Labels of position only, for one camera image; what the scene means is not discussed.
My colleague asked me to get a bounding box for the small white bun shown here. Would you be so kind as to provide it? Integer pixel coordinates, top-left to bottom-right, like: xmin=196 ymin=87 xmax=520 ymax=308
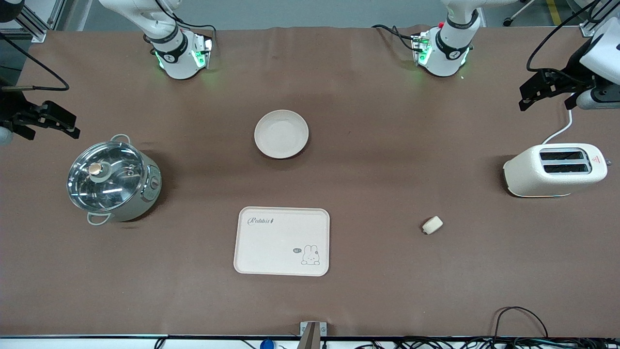
xmin=421 ymin=216 xmax=444 ymax=236

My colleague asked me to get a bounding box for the cream round bowl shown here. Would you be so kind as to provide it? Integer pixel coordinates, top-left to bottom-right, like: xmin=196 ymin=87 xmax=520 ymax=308
xmin=254 ymin=110 xmax=310 ymax=159

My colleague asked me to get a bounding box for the cream rabbit print tray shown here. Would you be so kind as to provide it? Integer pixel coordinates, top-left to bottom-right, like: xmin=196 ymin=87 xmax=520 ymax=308
xmin=233 ymin=206 xmax=330 ymax=277

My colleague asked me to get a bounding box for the office chair leg with wheel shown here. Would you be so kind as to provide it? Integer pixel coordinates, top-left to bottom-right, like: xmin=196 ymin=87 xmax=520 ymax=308
xmin=503 ymin=0 xmax=539 ymax=28

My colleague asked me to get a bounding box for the glass pot lid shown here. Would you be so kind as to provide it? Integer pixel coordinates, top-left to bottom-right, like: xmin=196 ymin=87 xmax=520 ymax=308
xmin=67 ymin=141 xmax=146 ymax=212

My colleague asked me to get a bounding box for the cream two-slot toaster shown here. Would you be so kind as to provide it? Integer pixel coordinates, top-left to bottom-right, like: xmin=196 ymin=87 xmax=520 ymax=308
xmin=503 ymin=143 xmax=612 ymax=198

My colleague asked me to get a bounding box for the pale green electric pot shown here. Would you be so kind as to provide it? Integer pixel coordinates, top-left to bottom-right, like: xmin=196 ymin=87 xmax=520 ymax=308
xmin=67 ymin=134 xmax=162 ymax=226

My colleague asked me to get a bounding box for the brown table cover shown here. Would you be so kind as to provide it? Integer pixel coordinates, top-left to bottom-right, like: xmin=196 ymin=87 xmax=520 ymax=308
xmin=0 ymin=25 xmax=620 ymax=338

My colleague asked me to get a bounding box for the white toaster cord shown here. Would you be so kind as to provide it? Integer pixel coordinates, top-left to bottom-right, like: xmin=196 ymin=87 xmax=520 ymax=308
xmin=542 ymin=109 xmax=575 ymax=145

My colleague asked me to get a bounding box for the aluminium frame profile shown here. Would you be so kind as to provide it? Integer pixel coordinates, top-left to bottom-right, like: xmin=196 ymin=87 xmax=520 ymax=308
xmin=14 ymin=0 xmax=64 ymax=43
xmin=579 ymin=9 xmax=612 ymax=37

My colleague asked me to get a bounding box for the black right arm base cable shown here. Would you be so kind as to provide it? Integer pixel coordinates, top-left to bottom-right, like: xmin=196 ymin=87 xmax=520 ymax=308
xmin=172 ymin=17 xmax=217 ymax=35

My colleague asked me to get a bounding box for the black arm base cable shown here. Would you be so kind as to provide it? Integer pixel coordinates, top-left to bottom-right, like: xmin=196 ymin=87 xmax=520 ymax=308
xmin=371 ymin=23 xmax=418 ymax=52
xmin=172 ymin=17 xmax=217 ymax=35

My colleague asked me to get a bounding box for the black left arm base cable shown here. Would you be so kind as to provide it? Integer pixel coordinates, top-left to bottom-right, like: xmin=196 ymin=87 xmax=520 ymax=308
xmin=371 ymin=23 xmax=418 ymax=52

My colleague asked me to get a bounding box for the looped black cable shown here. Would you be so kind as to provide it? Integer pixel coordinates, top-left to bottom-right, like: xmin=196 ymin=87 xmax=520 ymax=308
xmin=493 ymin=306 xmax=549 ymax=340

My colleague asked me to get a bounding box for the metal table edge bracket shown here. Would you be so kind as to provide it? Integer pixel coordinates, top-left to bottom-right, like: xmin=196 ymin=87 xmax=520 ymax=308
xmin=299 ymin=321 xmax=327 ymax=349

